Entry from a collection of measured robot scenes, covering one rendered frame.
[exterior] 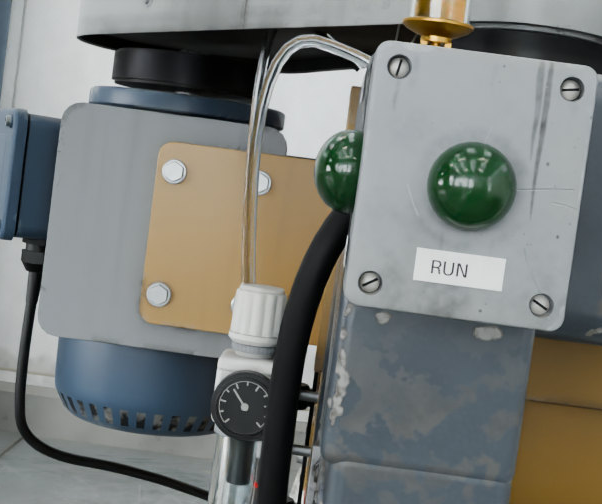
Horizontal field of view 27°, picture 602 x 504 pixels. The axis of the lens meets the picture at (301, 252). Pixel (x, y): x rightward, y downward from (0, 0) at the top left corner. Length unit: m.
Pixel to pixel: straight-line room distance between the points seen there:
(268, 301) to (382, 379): 0.22
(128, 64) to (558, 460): 0.41
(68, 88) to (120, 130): 4.91
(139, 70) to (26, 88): 4.90
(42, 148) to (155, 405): 0.20
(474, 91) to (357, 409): 0.13
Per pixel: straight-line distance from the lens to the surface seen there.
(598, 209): 0.49
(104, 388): 0.92
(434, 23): 0.50
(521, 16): 0.60
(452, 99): 0.43
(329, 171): 0.43
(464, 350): 0.47
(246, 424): 0.68
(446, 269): 0.42
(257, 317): 0.68
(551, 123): 0.43
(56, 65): 5.80
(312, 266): 0.48
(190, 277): 0.85
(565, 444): 0.79
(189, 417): 0.92
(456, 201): 0.41
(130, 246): 0.87
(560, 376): 0.73
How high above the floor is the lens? 1.28
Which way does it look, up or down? 3 degrees down
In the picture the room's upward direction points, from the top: 8 degrees clockwise
